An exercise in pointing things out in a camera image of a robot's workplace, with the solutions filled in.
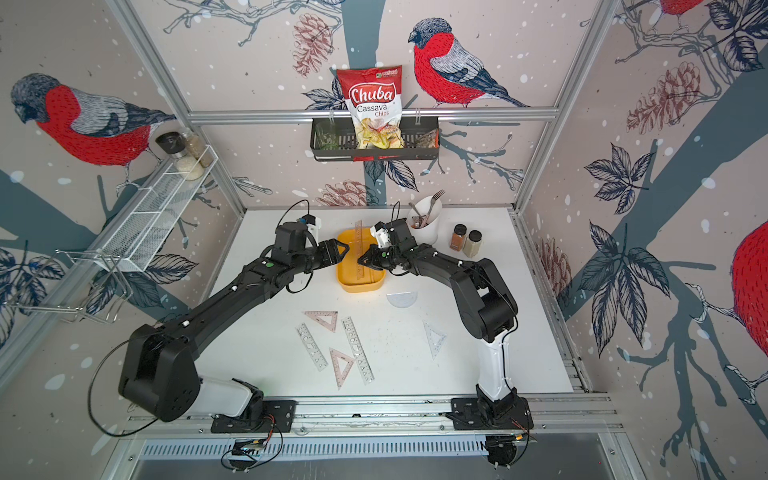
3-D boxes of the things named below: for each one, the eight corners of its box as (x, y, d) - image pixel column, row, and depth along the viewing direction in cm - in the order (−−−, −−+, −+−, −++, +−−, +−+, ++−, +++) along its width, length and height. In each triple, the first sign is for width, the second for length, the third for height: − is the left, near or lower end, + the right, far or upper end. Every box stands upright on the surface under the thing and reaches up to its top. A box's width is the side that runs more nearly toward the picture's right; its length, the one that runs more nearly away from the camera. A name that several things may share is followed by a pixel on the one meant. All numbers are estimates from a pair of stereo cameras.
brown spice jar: (451, 250, 107) (454, 235, 101) (449, 239, 111) (452, 224, 104) (464, 250, 107) (468, 235, 101) (461, 239, 111) (466, 224, 104)
